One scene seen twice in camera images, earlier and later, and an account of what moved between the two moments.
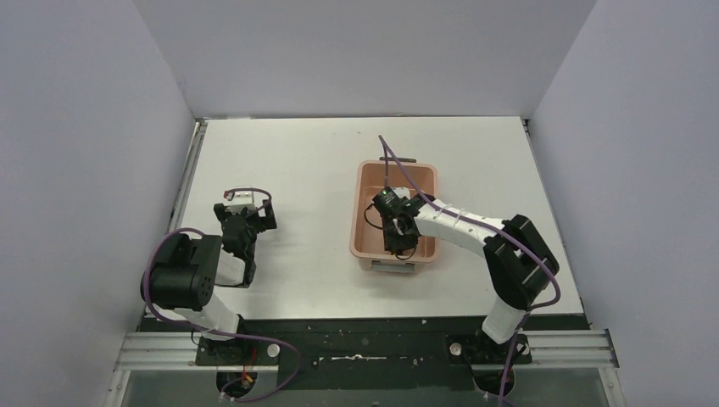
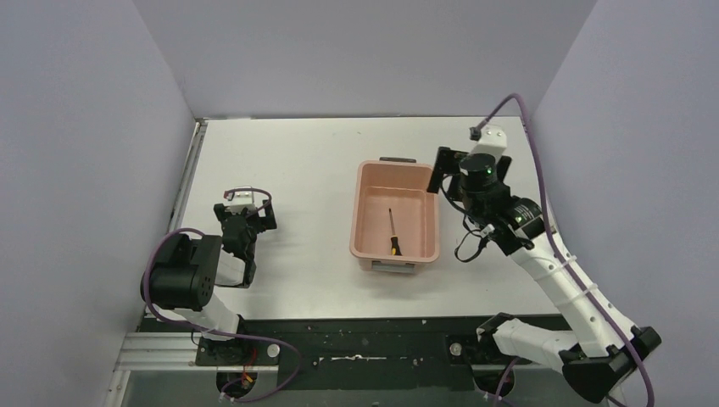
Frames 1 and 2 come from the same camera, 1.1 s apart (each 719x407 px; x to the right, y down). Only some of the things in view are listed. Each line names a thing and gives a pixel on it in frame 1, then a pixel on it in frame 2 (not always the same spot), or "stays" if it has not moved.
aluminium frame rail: [592, 349] stays
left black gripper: [261, 219] stays
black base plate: [361, 354] stays
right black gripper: [393, 243] to [446, 164]
